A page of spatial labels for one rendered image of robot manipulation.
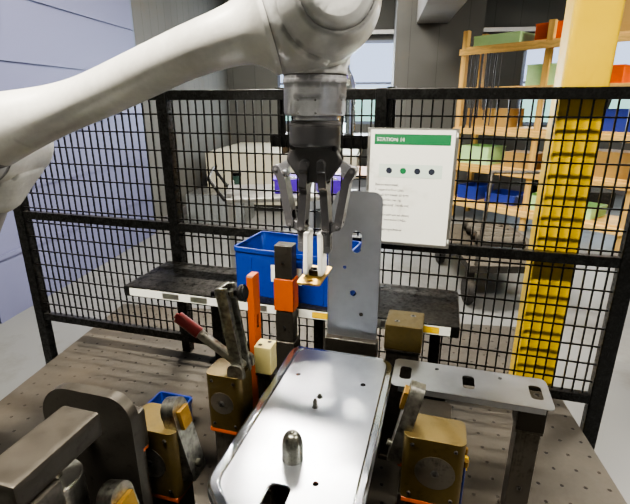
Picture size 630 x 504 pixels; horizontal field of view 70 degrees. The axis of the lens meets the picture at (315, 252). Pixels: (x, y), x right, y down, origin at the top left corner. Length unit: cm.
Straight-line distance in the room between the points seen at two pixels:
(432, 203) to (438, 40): 614
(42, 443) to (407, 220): 95
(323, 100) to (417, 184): 62
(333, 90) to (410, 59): 659
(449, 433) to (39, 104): 73
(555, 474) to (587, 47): 97
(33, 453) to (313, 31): 48
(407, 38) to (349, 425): 671
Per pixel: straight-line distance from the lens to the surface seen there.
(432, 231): 124
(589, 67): 127
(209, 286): 129
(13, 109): 72
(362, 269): 99
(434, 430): 75
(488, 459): 126
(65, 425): 58
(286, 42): 48
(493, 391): 95
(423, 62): 723
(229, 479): 74
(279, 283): 108
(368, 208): 95
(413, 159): 120
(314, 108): 64
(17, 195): 95
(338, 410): 84
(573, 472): 131
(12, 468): 55
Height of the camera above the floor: 151
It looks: 18 degrees down
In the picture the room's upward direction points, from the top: straight up
